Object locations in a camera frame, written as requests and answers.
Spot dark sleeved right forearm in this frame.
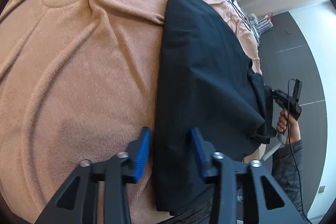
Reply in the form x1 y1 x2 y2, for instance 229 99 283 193
272 140 309 223

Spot black pants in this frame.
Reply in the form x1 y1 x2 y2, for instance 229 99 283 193
151 0 276 215

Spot stack of books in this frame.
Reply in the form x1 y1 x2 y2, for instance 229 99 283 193
247 12 273 45

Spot orange bed blanket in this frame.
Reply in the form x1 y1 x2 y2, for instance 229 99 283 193
1 0 260 223

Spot person's right hand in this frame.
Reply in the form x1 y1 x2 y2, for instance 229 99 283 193
276 110 301 145

